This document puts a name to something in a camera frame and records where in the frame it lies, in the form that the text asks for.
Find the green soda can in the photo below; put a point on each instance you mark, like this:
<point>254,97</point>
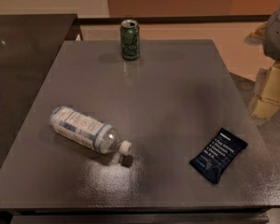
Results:
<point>130,40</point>

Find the clear plastic water bottle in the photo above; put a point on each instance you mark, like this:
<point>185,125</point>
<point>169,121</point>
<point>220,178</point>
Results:
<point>88,132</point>

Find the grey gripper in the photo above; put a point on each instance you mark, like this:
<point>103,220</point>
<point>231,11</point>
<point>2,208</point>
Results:
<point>278,36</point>

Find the black side cabinet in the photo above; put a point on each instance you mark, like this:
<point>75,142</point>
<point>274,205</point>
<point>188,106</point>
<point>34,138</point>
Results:
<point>29,45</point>

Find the dark blue rxbar wrapper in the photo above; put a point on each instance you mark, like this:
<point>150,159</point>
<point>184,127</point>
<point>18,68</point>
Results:
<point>219,153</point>

